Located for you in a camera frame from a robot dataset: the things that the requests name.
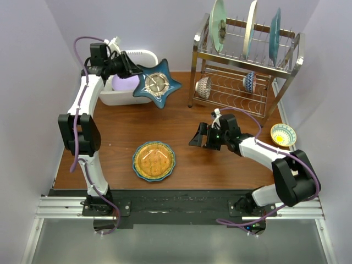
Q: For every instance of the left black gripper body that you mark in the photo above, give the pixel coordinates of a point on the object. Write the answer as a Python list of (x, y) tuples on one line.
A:
[(119, 65)]

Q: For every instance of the teal plate in rack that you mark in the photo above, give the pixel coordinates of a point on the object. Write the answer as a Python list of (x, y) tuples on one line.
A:
[(274, 35)]

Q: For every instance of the teal star-shaped plate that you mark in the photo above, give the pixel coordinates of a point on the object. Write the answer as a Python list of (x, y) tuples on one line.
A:
[(156, 83)]

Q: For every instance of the blue yellow patterned bowl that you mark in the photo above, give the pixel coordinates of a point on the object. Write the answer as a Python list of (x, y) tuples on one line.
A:
[(283, 135)]

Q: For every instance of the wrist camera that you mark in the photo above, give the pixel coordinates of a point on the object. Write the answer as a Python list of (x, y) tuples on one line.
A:
[(113, 45), (216, 122)]

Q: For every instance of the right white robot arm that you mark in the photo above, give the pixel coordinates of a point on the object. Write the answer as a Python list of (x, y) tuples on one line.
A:
[(294, 177)]

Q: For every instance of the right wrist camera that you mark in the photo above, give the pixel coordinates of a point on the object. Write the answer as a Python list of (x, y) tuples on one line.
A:
[(216, 122)]

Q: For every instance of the aluminium rail frame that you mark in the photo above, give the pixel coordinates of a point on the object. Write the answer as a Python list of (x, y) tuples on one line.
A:
[(54, 207)]

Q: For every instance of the mint floral plate in rack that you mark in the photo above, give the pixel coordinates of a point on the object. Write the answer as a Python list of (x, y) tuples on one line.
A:
[(217, 25)]

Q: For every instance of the brown patterned bowl in rack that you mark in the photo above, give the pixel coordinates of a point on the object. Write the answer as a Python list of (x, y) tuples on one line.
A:
[(203, 87)]

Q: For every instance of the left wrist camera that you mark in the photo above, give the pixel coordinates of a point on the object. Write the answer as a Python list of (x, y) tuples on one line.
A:
[(113, 45)]

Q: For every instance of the amber glass plate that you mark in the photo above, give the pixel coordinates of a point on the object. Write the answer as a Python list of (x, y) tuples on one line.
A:
[(154, 160)]

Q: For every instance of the cream plate in rack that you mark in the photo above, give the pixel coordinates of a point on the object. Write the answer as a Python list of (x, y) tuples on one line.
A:
[(249, 30)]

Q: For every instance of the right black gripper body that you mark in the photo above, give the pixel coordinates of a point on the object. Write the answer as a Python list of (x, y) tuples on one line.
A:
[(215, 138)]

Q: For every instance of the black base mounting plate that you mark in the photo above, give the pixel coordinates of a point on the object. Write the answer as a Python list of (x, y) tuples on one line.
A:
[(125, 208)]

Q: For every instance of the blue zigzag bowl in rack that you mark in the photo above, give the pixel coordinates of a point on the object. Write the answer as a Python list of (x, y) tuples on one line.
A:
[(249, 82)]

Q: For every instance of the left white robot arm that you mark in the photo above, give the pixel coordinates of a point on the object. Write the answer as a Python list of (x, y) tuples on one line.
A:
[(78, 129)]

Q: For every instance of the steel two-tier dish rack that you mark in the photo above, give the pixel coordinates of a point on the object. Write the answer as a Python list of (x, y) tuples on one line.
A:
[(227, 68)]

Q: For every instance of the lilac plastic plate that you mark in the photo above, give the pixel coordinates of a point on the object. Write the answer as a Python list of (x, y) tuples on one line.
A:
[(128, 84)]

